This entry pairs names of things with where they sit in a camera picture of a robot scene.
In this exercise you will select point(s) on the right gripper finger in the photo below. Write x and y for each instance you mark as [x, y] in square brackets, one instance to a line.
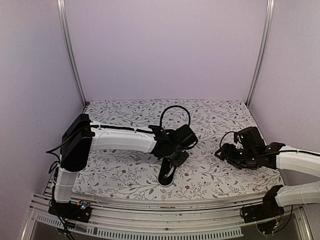
[227, 147]
[220, 154]

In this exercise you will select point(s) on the front aluminium rail frame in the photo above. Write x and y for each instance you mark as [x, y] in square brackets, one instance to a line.
[125, 219]

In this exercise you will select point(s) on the aluminium frame post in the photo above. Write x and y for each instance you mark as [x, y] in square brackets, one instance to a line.
[267, 25]
[62, 13]

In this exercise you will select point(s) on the floral patterned table mat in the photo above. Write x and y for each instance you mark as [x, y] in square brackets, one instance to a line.
[133, 175]

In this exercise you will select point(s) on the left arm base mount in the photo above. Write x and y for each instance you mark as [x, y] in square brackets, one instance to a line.
[80, 211]

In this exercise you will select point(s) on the right aluminium frame post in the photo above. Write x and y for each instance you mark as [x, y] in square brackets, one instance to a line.
[267, 25]

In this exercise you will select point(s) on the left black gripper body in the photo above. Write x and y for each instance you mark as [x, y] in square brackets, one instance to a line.
[175, 159]

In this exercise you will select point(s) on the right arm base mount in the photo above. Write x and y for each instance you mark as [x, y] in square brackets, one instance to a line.
[258, 212]

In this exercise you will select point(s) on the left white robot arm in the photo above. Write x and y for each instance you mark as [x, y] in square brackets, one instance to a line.
[85, 135]

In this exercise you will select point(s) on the black white canvas sneaker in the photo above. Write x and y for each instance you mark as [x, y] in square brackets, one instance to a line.
[167, 173]

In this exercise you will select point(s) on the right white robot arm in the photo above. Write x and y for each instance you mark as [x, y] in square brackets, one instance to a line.
[279, 156]

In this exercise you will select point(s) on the left aluminium frame post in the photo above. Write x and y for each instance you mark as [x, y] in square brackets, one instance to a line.
[62, 13]

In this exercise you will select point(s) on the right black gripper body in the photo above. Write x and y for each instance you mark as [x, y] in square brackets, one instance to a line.
[239, 159]

